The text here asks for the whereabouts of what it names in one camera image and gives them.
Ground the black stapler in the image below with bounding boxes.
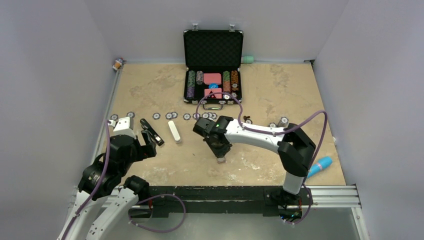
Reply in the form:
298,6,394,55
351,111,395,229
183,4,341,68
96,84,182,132
139,118,165,146

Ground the staple box with clear lid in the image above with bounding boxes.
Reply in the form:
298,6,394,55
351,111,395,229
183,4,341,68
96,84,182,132
216,157,226,164

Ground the white stapler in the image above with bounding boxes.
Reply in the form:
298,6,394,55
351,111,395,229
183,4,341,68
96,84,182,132
168,120,182,143

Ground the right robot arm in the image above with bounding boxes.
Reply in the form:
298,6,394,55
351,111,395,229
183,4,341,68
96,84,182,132
193,116,316,206

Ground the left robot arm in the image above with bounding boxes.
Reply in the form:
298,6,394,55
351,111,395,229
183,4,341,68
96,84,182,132
58,130,157,240

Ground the brown figure toy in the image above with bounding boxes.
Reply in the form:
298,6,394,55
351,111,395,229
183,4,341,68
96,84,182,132
243,115,253,124

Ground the poker chip far left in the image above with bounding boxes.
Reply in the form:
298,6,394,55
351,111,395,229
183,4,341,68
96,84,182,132
110,114,119,122

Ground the red card deck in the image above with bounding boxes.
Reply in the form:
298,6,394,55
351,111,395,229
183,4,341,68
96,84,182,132
204,88,223,99

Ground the blue dealer chip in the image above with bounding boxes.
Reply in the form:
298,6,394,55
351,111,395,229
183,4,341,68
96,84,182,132
208,83,219,89

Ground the pink card deck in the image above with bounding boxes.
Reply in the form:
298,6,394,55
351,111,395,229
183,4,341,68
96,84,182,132
203,73,222,85

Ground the small orange bottle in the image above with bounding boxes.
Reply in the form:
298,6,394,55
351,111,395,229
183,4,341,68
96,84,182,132
112,57,125,71

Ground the black poker chip case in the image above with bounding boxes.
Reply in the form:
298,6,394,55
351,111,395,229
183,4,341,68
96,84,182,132
183,29,244,106

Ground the green cylinder object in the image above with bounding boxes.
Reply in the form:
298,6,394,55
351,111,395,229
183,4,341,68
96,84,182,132
241,55,254,64

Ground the blue cylinder tool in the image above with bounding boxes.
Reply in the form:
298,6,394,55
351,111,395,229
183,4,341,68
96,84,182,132
307,156,333,178

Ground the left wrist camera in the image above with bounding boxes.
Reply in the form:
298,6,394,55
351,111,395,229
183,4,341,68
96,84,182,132
107,116,136,139

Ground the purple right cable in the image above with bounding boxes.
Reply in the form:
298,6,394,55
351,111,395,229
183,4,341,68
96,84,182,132
195,92,329,226

